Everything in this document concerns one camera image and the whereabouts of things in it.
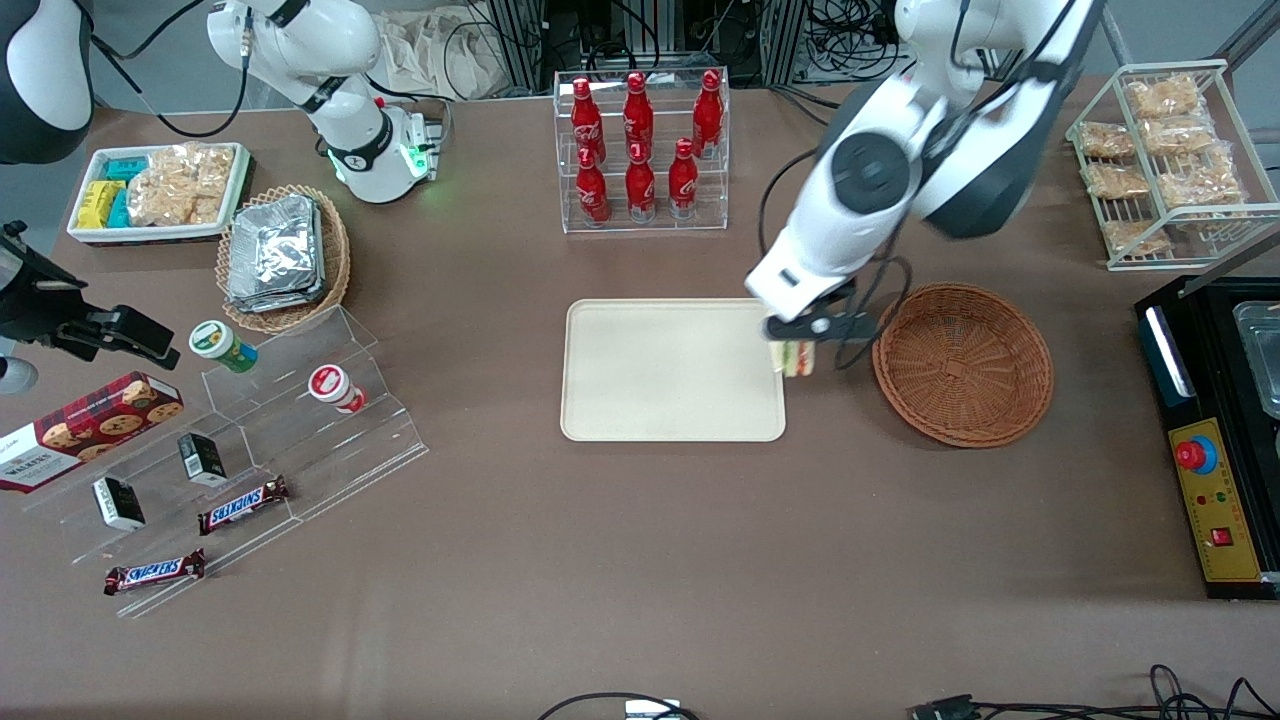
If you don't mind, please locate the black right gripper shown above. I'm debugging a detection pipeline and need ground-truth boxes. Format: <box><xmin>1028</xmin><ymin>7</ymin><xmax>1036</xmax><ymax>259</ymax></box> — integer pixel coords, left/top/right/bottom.
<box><xmin>0</xmin><ymin>224</ymin><xmax>182</xmax><ymax>371</ymax></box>

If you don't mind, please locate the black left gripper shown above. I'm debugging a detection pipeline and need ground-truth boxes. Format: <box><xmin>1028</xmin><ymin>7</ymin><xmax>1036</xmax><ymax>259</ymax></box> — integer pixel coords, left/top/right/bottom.
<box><xmin>764</xmin><ymin>284</ymin><xmax>880</xmax><ymax>345</ymax></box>

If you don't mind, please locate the white rectangular snack tray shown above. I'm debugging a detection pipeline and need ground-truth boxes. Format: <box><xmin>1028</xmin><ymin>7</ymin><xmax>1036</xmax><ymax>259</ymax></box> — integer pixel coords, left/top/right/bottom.
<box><xmin>67</xmin><ymin>142</ymin><xmax>252</xmax><ymax>247</ymax></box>

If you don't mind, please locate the beige plastic tray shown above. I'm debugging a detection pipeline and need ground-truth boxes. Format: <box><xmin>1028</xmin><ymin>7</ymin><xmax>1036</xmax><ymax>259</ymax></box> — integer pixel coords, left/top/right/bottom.
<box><xmin>560</xmin><ymin>298</ymin><xmax>788</xmax><ymax>443</ymax></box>

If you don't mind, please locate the brown wicker basket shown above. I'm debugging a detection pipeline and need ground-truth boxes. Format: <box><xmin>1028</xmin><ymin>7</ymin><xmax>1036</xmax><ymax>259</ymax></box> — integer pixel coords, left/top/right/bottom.
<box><xmin>872</xmin><ymin>283</ymin><xmax>1055</xmax><ymax>449</ymax></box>

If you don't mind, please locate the oval wicker basket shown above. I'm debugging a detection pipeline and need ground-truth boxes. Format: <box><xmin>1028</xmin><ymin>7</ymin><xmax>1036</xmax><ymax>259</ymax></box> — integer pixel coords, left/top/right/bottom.
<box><xmin>216</xmin><ymin>184</ymin><xmax>352</xmax><ymax>335</ymax></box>

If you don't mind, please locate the red tartan cookie box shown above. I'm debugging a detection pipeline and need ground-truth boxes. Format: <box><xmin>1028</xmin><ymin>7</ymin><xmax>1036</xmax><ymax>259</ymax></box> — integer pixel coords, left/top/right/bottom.
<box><xmin>0</xmin><ymin>371</ymin><xmax>186</xmax><ymax>494</ymax></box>

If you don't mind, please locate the green lidded snack cup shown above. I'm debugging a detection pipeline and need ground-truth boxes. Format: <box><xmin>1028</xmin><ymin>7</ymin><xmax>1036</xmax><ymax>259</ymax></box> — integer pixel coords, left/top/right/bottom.
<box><xmin>189</xmin><ymin>319</ymin><xmax>260</xmax><ymax>375</ymax></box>

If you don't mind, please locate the yellow snack packet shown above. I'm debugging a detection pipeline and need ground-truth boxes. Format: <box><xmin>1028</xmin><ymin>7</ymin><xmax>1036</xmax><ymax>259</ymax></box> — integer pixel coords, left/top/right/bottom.
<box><xmin>77</xmin><ymin>180</ymin><xmax>127</xmax><ymax>230</ymax></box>

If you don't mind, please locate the small black carton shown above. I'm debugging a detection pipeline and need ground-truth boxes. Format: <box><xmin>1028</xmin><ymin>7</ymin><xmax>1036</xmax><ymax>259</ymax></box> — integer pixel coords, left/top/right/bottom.
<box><xmin>91</xmin><ymin>476</ymin><xmax>147</xmax><ymax>532</ymax></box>
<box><xmin>177</xmin><ymin>431</ymin><xmax>229</xmax><ymax>489</ymax></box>

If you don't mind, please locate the silver foil pouch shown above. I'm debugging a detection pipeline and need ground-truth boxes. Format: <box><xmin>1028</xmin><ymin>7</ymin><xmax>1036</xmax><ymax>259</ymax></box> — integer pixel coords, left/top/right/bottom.
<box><xmin>226</xmin><ymin>280</ymin><xmax>328</xmax><ymax>315</ymax></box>
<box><xmin>228</xmin><ymin>194</ymin><xmax>323</xmax><ymax>301</ymax></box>

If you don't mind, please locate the clear bag of crackers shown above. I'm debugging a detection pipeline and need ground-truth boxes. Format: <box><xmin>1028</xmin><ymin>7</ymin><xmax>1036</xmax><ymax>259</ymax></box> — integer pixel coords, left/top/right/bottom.
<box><xmin>126</xmin><ymin>143</ymin><xmax>237</xmax><ymax>228</ymax></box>

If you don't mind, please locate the red cola bottle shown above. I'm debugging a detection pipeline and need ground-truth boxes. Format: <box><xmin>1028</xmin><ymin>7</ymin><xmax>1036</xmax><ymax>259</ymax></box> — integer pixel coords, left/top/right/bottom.
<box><xmin>623</xmin><ymin>71</ymin><xmax>655</xmax><ymax>161</ymax></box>
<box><xmin>667</xmin><ymin>137</ymin><xmax>700</xmax><ymax>220</ymax></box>
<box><xmin>692</xmin><ymin>69</ymin><xmax>725</xmax><ymax>160</ymax></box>
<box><xmin>571</xmin><ymin>77</ymin><xmax>607</xmax><ymax>167</ymax></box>
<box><xmin>625</xmin><ymin>142</ymin><xmax>658</xmax><ymax>222</ymax></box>
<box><xmin>575</xmin><ymin>146</ymin><xmax>611</xmax><ymax>224</ymax></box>

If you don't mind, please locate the clear acrylic bottle rack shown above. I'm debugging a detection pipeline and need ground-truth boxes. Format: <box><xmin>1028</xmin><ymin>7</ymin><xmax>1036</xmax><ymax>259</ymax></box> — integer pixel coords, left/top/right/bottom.
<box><xmin>553</xmin><ymin>68</ymin><xmax>732</xmax><ymax>235</ymax></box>

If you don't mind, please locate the brown chocolate bar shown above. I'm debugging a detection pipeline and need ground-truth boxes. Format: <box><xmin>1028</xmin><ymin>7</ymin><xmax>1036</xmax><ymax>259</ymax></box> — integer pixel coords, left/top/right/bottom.
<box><xmin>103</xmin><ymin>548</ymin><xmax>207</xmax><ymax>598</ymax></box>
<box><xmin>196</xmin><ymin>475</ymin><xmax>292</xmax><ymax>537</ymax></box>

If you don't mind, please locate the red lidded snack cup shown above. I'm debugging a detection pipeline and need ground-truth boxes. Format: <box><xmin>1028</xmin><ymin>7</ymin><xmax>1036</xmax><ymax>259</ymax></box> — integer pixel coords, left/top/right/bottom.
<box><xmin>307</xmin><ymin>364</ymin><xmax>368</xmax><ymax>415</ymax></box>

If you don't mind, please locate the clear acrylic stepped stand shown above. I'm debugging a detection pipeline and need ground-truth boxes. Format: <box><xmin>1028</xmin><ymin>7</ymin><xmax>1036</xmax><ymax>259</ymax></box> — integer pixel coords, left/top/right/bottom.
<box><xmin>20</xmin><ymin>304</ymin><xmax>431</xmax><ymax>621</ymax></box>

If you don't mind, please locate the clear cracker bag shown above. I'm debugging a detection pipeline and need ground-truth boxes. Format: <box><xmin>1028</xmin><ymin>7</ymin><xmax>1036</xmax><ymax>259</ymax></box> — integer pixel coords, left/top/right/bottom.
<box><xmin>1099</xmin><ymin>219</ymin><xmax>1173</xmax><ymax>258</ymax></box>
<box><xmin>1082</xmin><ymin>161</ymin><xmax>1151</xmax><ymax>201</ymax></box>
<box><xmin>1139</xmin><ymin>114</ymin><xmax>1218</xmax><ymax>158</ymax></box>
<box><xmin>1124</xmin><ymin>74</ymin><xmax>1203</xmax><ymax>121</ymax></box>
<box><xmin>1077</xmin><ymin>121</ymin><xmax>1138</xmax><ymax>160</ymax></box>
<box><xmin>1156</xmin><ymin>163</ymin><xmax>1248</xmax><ymax>213</ymax></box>

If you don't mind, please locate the black appliance with yellow panel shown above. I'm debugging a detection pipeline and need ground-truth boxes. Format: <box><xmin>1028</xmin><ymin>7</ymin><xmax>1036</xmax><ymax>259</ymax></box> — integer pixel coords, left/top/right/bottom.
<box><xmin>1134</xmin><ymin>274</ymin><xmax>1280</xmax><ymax>602</ymax></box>

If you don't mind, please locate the grey metal bar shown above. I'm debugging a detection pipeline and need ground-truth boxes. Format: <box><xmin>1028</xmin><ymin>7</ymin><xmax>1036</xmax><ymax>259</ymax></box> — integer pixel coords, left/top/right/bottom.
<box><xmin>1178</xmin><ymin>225</ymin><xmax>1280</xmax><ymax>298</ymax></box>

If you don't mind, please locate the clear glass container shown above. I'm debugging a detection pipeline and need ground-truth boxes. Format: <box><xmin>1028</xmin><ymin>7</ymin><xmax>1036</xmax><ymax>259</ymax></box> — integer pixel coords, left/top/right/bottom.
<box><xmin>1231</xmin><ymin>299</ymin><xmax>1280</xmax><ymax>422</ymax></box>

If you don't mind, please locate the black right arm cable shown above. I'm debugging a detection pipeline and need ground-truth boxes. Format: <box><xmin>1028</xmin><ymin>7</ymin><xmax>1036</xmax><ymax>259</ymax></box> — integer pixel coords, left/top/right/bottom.
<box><xmin>88</xmin><ymin>0</ymin><xmax>253</xmax><ymax>141</ymax></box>

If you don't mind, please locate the aluminium frame profile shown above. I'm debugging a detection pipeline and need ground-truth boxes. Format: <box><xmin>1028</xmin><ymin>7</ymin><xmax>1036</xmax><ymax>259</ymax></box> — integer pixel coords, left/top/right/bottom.
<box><xmin>480</xmin><ymin>0</ymin><xmax>563</xmax><ymax>97</ymax></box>
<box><xmin>760</xmin><ymin>0</ymin><xmax>813</xmax><ymax>87</ymax></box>

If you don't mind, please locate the black cable bundle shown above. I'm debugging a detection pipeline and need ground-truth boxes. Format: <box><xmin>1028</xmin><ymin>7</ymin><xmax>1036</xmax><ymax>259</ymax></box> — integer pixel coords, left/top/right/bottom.
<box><xmin>800</xmin><ymin>0</ymin><xmax>909</xmax><ymax>83</ymax></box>

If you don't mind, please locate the white wire rack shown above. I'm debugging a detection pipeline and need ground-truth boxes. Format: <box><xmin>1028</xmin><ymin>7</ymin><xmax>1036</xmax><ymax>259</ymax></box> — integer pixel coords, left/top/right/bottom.
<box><xmin>1064</xmin><ymin>59</ymin><xmax>1280</xmax><ymax>274</ymax></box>

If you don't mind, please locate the black cable with connector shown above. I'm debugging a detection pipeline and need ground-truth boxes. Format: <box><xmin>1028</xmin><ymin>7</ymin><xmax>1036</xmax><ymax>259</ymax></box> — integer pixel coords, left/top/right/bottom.
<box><xmin>910</xmin><ymin>664</ymin><xmax>1280</xmax><ymax>720</ymax></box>

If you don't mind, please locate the black looped cable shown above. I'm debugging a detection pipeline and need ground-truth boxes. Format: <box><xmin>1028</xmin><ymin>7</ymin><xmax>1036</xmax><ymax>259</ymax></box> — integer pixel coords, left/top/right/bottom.
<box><xmin>537</xmin><ymin>691</ymin><xmax>703</xmax><ymax>720</ymax></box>

